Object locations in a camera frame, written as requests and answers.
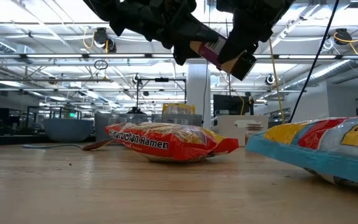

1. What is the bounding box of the red ramen packet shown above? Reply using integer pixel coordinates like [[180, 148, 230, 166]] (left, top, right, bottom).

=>
[[104, 121, 240, 164]]

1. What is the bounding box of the grey plastic bin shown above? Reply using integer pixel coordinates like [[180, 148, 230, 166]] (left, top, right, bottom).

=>
[[93, 112, 149, 146], [150, 113, 203, 128]]

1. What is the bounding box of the white plastic bin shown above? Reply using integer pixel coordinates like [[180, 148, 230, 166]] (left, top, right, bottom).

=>
[[217, 114, 270, 147]]

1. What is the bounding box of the black camera gantry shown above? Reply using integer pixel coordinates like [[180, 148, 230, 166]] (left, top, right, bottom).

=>
[[135, 77, 188, 114]]

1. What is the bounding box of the yellow ramen packet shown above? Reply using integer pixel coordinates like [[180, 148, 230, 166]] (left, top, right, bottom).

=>
[[162, 103, 196, 116]]

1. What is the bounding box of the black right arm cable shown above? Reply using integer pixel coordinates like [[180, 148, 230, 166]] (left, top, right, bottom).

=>
[[288, 0, 341, 124]]

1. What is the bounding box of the yellow hanging cable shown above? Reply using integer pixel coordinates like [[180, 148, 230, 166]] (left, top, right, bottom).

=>
[[268, 37, 287, 124]]

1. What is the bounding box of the blue bowl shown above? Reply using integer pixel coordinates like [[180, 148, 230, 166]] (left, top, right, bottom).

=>
[[43, 118, 94, 144]]

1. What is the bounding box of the light-blue-handled spoon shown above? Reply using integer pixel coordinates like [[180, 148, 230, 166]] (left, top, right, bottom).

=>
[[21, 138, 115, 152]]

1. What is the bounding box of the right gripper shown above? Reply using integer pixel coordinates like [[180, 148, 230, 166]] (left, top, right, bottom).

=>
[[216, 0, 295, 65]]

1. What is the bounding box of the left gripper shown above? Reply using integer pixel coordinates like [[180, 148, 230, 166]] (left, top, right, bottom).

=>
[[109, 0, 228, 66]]

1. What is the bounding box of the blue ramen packet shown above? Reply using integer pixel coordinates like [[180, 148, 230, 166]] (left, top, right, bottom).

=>
[[246, 115, 358, 191]]

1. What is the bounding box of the black aluminium table frame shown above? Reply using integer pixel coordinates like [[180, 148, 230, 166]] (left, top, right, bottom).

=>
[[0, 134, 46, 147]]

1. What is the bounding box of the black-lid spice jar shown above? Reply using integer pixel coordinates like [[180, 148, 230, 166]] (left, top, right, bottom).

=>
[[190, 35, 258, 82]]

